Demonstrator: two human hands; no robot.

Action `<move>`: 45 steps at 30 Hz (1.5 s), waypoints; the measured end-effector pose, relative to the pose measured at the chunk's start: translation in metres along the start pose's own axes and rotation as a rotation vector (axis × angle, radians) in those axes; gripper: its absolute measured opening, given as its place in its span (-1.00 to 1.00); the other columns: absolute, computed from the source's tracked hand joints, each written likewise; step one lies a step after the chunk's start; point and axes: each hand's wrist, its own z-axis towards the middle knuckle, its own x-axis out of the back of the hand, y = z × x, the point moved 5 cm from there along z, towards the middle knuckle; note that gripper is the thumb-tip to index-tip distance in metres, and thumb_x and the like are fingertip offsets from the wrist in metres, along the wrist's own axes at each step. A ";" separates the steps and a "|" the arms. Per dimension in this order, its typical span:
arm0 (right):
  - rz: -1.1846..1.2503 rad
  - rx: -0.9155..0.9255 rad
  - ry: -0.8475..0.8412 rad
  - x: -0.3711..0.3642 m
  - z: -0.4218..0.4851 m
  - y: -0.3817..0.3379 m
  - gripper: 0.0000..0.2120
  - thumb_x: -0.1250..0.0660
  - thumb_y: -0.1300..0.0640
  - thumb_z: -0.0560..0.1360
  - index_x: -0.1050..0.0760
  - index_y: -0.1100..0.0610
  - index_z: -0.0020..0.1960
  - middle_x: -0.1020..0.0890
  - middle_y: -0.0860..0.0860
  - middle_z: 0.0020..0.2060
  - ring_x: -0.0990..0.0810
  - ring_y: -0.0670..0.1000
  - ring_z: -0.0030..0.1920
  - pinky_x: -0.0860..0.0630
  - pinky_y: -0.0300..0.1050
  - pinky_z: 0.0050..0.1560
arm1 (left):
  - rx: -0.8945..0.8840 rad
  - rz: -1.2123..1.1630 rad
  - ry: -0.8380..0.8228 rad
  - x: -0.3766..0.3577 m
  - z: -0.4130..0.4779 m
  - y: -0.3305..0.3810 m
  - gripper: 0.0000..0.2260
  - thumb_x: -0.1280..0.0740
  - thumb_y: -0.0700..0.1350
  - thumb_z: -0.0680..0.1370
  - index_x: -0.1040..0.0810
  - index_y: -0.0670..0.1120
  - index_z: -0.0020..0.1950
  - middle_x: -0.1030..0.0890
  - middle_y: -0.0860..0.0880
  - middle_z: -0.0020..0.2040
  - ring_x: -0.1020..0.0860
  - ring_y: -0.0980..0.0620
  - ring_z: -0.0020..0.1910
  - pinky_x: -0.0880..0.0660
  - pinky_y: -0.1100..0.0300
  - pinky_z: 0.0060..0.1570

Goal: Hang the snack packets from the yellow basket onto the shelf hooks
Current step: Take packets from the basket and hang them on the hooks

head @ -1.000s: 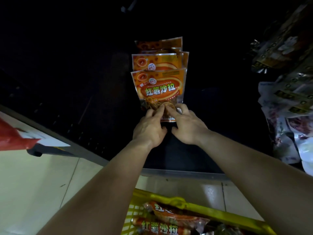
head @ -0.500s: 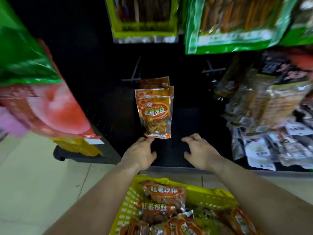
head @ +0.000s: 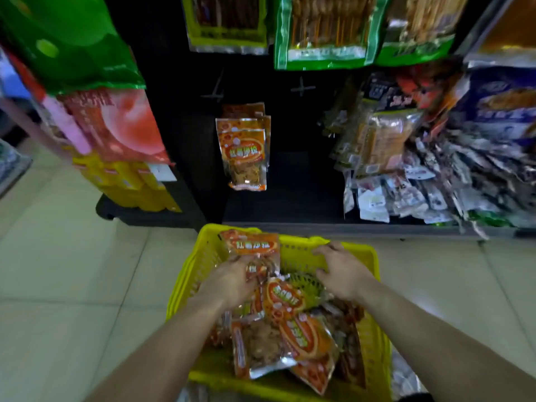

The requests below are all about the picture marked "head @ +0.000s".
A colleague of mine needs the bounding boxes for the person's right hand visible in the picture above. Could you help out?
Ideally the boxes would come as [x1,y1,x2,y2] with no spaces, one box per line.
[312,241,377,302]

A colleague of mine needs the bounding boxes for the person's left hand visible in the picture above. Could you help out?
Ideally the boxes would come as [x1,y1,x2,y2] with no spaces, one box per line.
[197,254,259,310]

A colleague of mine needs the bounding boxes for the yellow plastic shopping basket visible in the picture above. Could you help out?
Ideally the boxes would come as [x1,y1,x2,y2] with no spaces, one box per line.
[165,223,394,402]

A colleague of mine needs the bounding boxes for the pile of orange snack packets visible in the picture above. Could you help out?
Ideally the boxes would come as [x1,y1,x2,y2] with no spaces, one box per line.
[205,263,367,396]

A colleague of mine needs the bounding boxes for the person's left forearm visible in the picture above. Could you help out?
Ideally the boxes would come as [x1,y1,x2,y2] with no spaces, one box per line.
[83,293,240,402]

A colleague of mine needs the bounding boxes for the person's right forearm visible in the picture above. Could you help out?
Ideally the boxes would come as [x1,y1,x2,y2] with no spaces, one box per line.
[353,276,536,402]

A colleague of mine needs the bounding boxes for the person's white right shoe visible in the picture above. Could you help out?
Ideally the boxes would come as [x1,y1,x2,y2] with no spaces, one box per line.
[389,347,428,400]

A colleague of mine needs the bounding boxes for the blue printed snack bag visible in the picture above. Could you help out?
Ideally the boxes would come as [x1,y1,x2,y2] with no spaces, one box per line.
[450,65,536,143]

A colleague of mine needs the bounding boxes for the green stick snack packet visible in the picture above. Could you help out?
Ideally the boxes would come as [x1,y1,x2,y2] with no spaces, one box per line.
[375,0,472,66]

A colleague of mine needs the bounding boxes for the black base plinth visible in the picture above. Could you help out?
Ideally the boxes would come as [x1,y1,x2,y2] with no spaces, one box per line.
[95,175,206,229]

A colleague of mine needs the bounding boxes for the pile of small white packets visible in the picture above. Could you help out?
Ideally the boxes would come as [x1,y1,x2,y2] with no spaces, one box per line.
[342,137,536,241]

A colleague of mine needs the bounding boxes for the white price card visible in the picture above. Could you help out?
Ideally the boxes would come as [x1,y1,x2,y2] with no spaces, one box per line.
[147,162,178,183]

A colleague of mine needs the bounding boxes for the strip of orange-beige packets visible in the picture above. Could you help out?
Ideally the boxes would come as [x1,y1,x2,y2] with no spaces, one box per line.
[331,100,424,179]

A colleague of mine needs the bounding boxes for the hanging yellow red-label packets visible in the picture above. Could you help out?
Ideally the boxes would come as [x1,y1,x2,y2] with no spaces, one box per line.
[46,133,183,214]

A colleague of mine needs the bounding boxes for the metal peg hook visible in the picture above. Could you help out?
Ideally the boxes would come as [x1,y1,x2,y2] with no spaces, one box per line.
[200,69,226,101]
[290,75,317,98]

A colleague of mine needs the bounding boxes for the pink peach print bag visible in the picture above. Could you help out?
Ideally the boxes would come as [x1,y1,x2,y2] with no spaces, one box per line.
[58,87,173,166]

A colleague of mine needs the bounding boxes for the green-bordered skewer packet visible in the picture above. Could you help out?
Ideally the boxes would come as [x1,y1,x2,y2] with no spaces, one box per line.
[274,0,390,71]

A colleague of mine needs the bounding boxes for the white printed sack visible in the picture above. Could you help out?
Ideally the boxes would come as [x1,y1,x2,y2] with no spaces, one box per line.
[0,137,34,197]

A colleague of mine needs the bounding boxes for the yellow-edged dark stick packet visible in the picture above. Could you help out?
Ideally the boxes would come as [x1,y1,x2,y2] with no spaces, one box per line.
[180,0,269,56]

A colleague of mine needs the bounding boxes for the green apple print bag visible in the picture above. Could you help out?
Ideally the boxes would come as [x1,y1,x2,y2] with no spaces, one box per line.
[0,0,146,97]

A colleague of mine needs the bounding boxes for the brown clear flat packet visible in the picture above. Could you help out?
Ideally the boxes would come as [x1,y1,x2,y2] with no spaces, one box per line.
[462,0,536,70]

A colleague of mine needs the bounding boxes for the cartoon print packet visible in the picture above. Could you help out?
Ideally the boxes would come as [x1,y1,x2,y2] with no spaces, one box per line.
[0,45,34,101]

